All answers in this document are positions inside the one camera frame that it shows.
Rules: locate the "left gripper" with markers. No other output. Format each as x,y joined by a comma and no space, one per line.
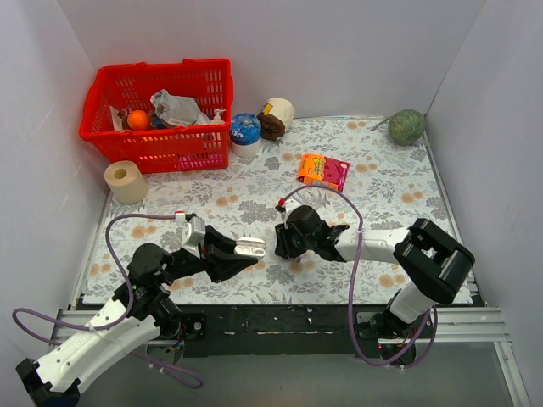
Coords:
212,253

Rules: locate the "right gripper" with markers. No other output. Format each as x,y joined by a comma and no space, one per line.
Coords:
284,244

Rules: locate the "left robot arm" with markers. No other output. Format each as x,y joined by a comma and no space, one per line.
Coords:
140,310

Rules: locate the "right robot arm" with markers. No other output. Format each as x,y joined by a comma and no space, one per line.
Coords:
436,264

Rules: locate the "orange pink sponge box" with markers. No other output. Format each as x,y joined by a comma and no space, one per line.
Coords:
317,169

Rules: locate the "floral table mat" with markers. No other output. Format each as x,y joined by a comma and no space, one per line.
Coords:
387,187

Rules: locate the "blue white cup container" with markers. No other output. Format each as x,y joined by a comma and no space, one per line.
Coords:
245,135

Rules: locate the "beige paper roll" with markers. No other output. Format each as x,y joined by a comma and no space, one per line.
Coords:
126,182

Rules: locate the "brown white plush toy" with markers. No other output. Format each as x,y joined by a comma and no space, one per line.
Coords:
275,118

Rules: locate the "white pump bottle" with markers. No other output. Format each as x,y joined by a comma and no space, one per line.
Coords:
217,118

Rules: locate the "green melon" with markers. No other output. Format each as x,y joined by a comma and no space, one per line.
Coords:
405,127

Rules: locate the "grey crumpled bag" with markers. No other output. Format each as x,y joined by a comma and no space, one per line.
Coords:
173,110

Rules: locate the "orange fruit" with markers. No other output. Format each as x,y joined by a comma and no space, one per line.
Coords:
138,120

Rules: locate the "red plastic shopping basket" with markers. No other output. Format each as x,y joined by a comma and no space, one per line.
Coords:
121,121

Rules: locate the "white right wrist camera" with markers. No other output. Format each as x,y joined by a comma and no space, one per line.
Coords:
289,206

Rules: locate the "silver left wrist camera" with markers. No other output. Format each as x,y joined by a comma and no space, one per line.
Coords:
193,233

